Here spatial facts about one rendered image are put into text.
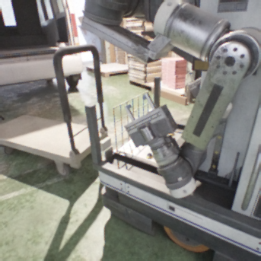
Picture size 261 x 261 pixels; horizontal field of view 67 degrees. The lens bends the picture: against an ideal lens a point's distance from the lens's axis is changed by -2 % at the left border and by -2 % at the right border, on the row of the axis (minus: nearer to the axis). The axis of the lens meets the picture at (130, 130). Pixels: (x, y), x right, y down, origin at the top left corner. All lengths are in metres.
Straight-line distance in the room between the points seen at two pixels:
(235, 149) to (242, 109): 0.14
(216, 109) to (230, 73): 0.08
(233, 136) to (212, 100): 0.30
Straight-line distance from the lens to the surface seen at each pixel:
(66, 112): 1.04
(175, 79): 2.76
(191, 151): 0.62
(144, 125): 0.55
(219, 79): 0.45
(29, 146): 1.38
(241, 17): 0.63
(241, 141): 0.75
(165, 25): 0.52
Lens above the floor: 0.81
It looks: 26 degrees down
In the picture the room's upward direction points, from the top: 2 degrees counter-clockwise
